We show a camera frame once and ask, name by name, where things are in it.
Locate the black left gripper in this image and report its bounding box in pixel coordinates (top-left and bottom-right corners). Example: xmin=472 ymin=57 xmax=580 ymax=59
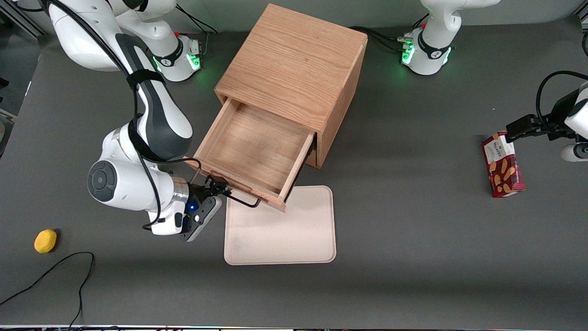
xmin=505 ymin=89 xmax=580 ymax=143

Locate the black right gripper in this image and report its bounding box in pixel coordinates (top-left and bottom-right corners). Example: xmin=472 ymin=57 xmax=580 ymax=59
xmin=186 ymin=177 xmax=232 ymax=219

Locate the black metal drawer handle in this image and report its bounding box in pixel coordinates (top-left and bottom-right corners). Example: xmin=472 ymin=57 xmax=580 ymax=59
xmin=190 ymin=169 xmax=262 ymax=208

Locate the wooden drawer with recessed edge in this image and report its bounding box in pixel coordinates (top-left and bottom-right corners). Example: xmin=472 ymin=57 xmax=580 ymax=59
xmin=184 ymin=97 xmax=317 ymax=213

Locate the wooden drawer cabinet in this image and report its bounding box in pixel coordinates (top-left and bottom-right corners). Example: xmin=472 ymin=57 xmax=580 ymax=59
xmin=215 ymin=4 xmax=369 ymax=169

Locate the red cookie box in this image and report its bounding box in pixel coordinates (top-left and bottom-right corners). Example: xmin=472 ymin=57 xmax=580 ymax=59
xmin=481 ymin=131 xmax=526 ymax=198

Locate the beige plastic tray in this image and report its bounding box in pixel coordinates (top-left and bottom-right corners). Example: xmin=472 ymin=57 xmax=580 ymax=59
xmin=224 ymin=185 xmax=337 ymax=266

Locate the yellow lemon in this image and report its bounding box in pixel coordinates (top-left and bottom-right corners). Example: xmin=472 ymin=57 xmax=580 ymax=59
xmin=34 ymin=229 xmax=57 ymax=254

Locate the black looped wrist cable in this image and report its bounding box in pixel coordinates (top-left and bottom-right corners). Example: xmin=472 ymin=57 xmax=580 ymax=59
xmin=535 ymin=70 xmax=588 ymax=131

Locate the dark grey wrist camera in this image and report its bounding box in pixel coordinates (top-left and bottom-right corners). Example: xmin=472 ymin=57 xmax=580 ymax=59
xmin=180 ymin=197 xmax=224 ymax=243

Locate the black base cable bundle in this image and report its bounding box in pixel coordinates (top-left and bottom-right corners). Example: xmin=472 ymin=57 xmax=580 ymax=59
xmin=349 ymin=25 xmax=414 ymax=53
xmin=175 ymin=4 xmax=220 ymax=58

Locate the thin black table cable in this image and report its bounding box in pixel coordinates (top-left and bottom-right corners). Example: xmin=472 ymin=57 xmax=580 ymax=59
xmin=0 ymin=251 xmax=95 ymax=330

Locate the aluminium frame bar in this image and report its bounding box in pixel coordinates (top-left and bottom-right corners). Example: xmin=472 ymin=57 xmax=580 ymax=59
xmin=0 ymin=8 xmax=46 ymax=38

